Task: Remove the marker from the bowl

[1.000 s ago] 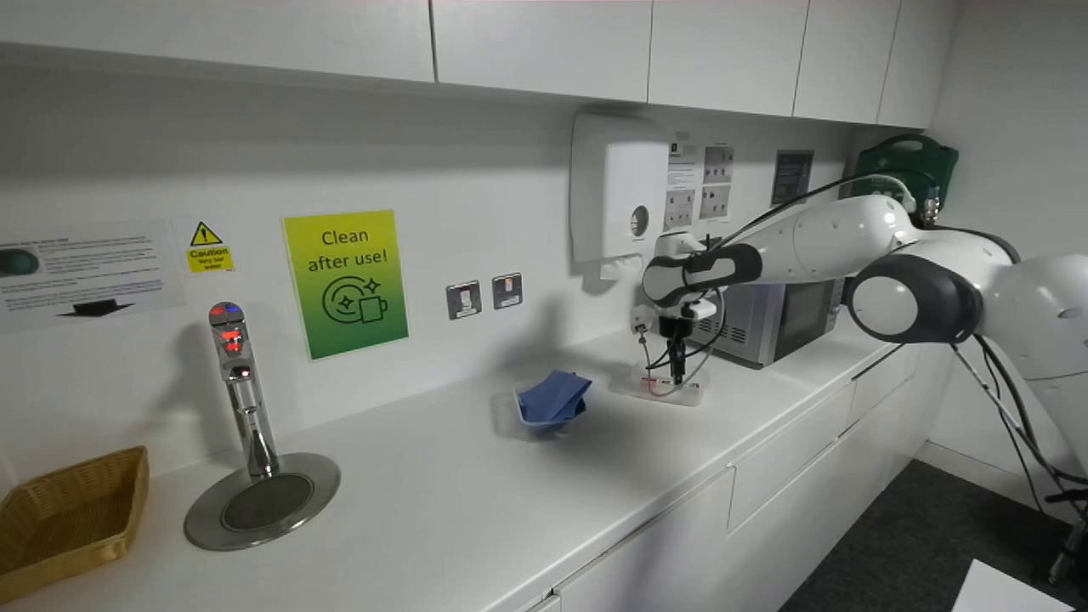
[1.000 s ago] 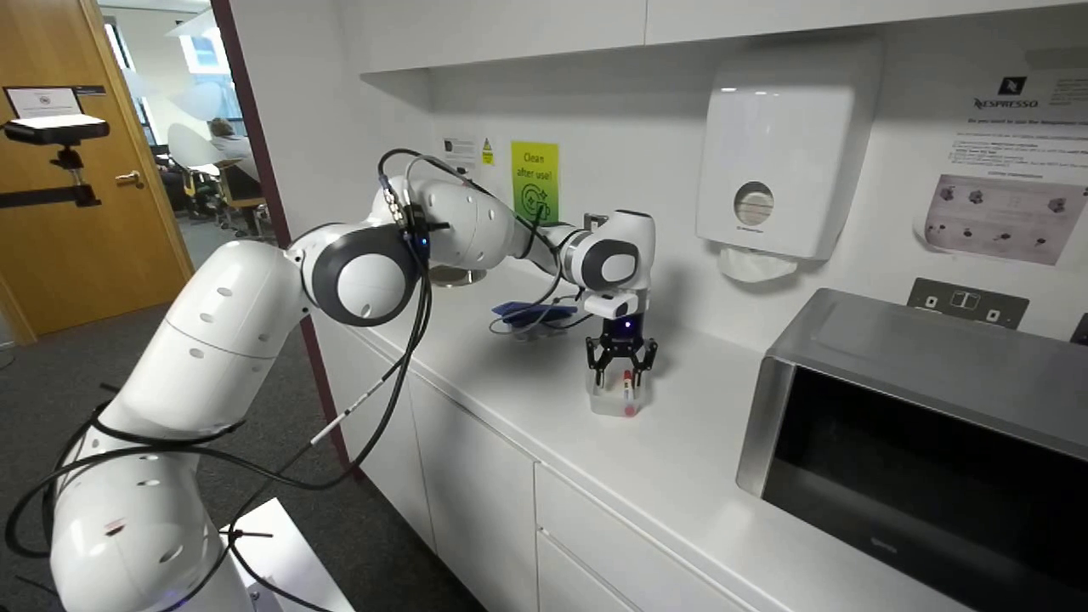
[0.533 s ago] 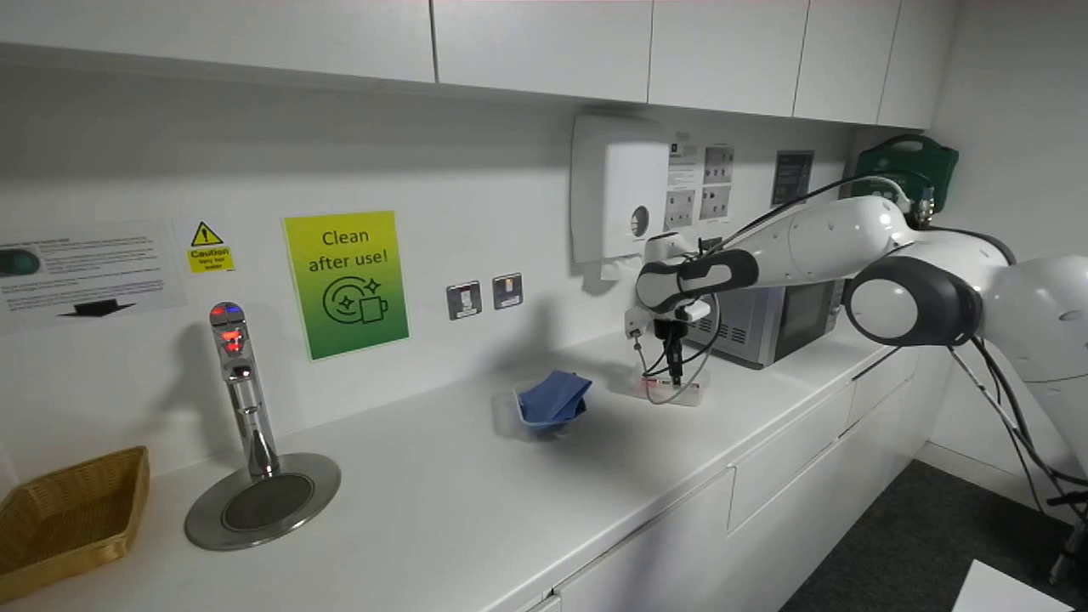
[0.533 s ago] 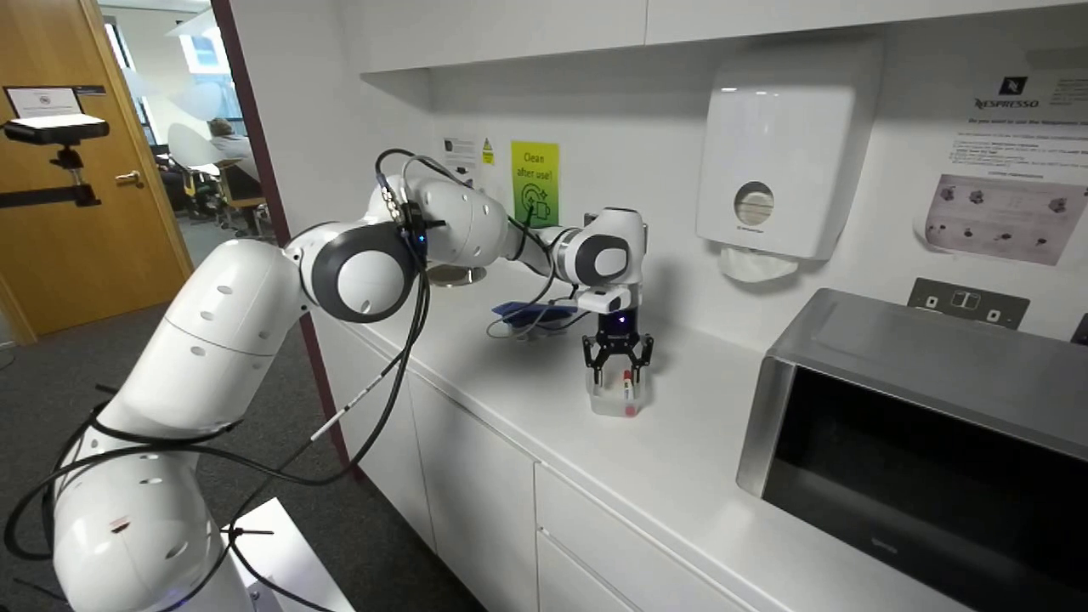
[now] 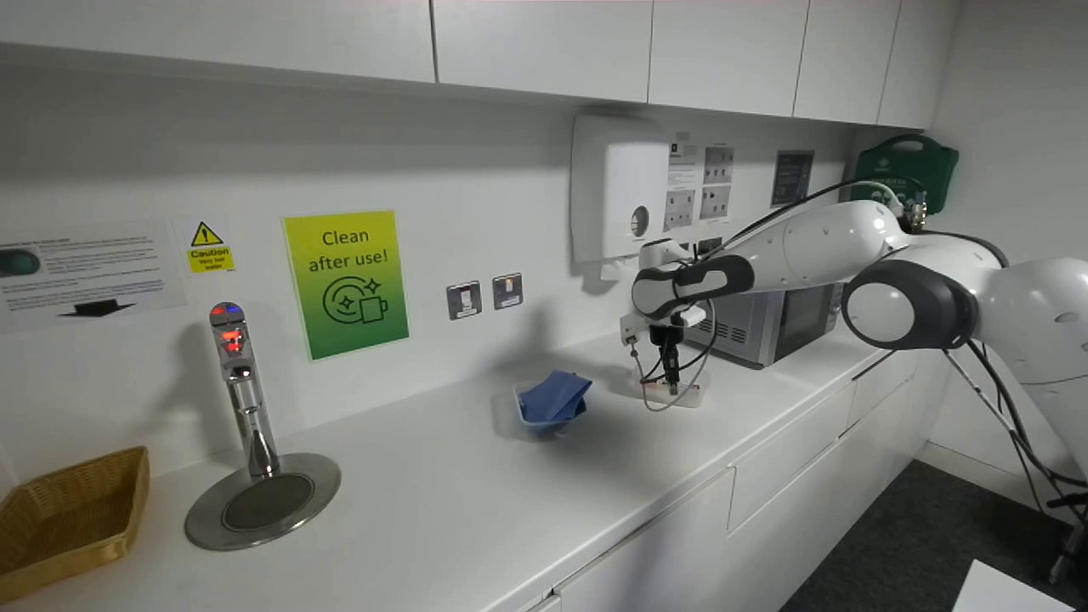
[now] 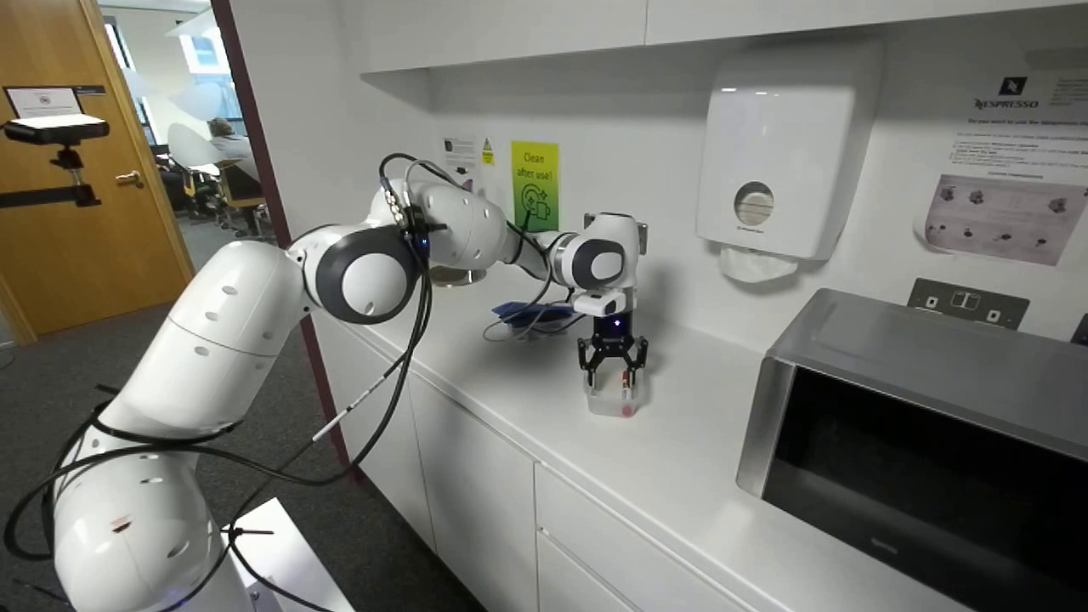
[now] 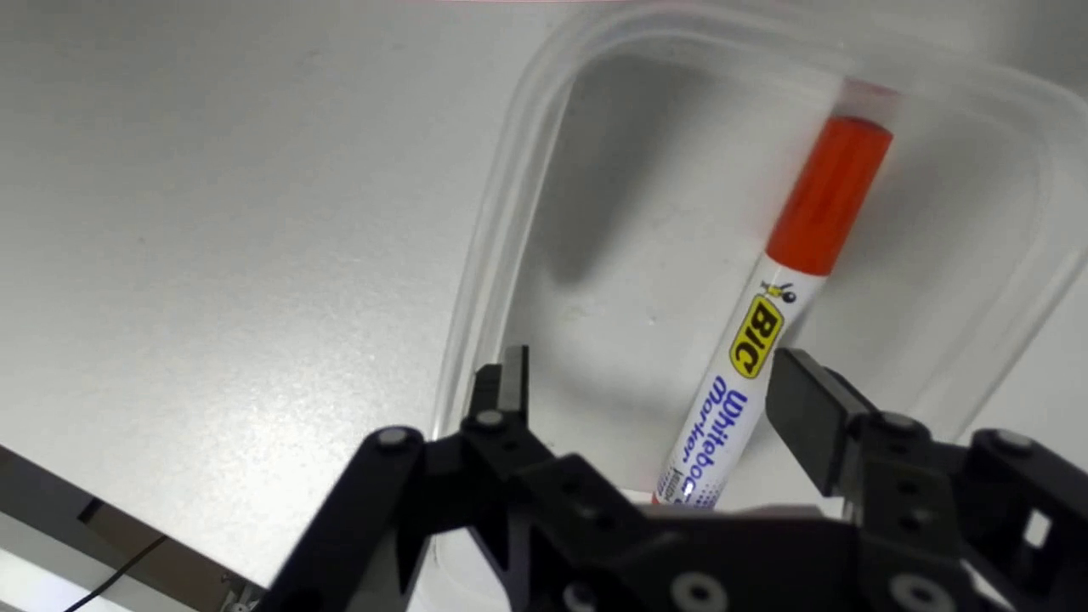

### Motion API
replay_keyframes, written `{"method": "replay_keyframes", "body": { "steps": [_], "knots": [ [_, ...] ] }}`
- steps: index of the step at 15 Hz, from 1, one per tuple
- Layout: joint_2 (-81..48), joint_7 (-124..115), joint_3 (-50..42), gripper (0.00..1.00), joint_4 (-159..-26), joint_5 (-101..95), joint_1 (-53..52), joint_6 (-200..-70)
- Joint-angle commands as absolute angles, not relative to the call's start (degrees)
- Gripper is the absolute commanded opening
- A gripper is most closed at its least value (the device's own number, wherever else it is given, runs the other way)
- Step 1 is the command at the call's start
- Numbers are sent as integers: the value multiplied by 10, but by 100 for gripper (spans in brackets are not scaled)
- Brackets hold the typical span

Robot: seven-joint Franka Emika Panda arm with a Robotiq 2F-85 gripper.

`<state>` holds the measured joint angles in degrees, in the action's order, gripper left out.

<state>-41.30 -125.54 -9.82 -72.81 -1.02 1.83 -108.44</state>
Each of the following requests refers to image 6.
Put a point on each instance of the white upper cabinet door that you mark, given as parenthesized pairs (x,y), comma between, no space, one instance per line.
(511,33)
(850,19)

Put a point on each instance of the wooden door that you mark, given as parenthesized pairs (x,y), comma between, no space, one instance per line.
(103,258)

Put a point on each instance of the white lower cabinet door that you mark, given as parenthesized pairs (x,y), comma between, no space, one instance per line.
(376,452)
(476,512)

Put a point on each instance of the silver microwave oven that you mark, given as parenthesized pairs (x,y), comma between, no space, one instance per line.
(905,363)

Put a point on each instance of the black double wall socket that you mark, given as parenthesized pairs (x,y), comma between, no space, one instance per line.
(969,305)

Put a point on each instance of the green clean after use poster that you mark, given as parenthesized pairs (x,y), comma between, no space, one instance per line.
(530,170)

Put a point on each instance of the white cabinet door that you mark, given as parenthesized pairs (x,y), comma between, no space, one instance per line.
(511,33)
(850,19)
(476,512)
(376,452)

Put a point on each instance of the white paper towel dispenser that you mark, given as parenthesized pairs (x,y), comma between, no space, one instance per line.
(783,138)

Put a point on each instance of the office chair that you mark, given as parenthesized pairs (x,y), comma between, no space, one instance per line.
(233,187)

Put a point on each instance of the white cabinet drawer front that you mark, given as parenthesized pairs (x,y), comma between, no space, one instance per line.
(612,531)

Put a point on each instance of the clear plastic tub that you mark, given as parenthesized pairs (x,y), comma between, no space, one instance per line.
(496,332)

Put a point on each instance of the blue cloth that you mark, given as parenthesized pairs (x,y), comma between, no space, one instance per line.
(528,315)

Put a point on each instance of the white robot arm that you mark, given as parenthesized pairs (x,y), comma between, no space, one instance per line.
(227,341)

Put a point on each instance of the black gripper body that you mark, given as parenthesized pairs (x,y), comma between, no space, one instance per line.
(612,341)

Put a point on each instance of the black laptop mount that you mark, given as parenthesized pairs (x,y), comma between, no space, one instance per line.
(68,157)

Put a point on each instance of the dark red door frame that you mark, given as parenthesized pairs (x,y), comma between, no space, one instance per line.
(244,104)

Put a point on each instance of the white instruction poster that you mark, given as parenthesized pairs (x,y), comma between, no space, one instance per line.
(996,215)

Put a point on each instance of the white flat board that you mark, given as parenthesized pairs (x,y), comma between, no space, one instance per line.
(292,556)

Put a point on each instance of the open laptop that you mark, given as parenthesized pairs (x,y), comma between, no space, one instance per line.
(51,108)

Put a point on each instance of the yellow warning sticker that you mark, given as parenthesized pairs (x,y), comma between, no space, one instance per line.
(486,155)

